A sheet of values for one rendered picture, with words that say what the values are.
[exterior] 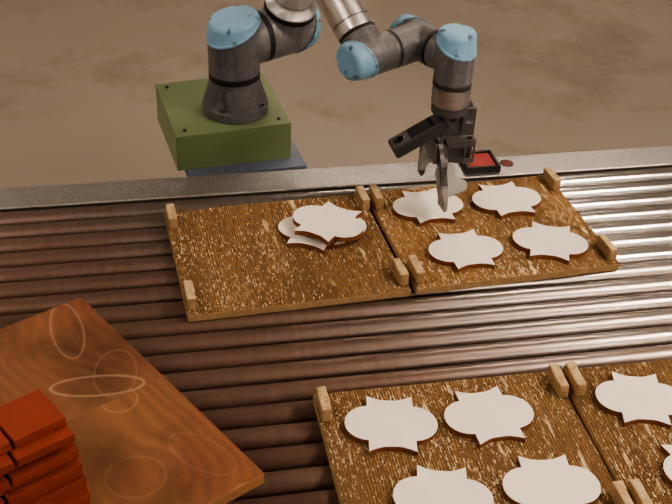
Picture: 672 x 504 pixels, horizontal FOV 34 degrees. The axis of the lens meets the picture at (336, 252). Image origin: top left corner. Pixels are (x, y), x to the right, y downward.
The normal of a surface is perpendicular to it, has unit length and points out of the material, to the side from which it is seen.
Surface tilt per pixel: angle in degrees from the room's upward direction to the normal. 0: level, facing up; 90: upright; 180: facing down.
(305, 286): 0
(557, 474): 0
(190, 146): 90
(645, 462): 0
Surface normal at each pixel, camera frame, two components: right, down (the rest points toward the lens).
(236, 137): 0.30, 0.54
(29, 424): 0.04, -0.83
